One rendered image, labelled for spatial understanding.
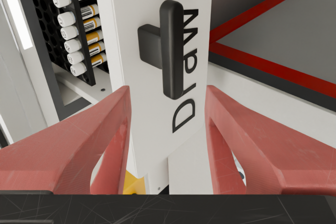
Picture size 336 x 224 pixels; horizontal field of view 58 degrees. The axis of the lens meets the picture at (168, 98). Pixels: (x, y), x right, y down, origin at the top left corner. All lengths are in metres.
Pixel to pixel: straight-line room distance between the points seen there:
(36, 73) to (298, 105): 0.29
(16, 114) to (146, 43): 0.20
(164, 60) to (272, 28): 0.35
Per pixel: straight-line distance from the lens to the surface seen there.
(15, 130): 0.38
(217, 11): 0.58
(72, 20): 0.31
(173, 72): 0.21
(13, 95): 0.36
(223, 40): 0.49
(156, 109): 0.28
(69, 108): 0.40
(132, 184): 0.51
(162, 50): 0.21
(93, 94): 0.38
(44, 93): 0.38
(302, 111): 0.36
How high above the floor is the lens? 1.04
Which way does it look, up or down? 35 degrees down
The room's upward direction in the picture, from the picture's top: 124 degrees counter-clockwise
